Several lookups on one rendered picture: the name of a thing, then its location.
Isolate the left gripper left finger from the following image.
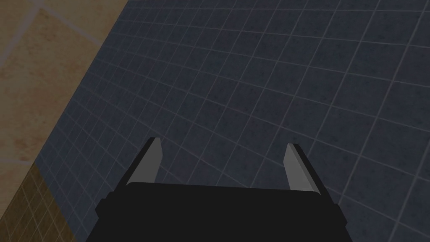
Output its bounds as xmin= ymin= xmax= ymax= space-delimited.
xmin=125 ymin=137 xmax=163 ymax=186

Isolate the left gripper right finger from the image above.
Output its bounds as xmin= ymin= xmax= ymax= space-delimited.
xmin=283 ymin=142 xmax=326 ymax=196

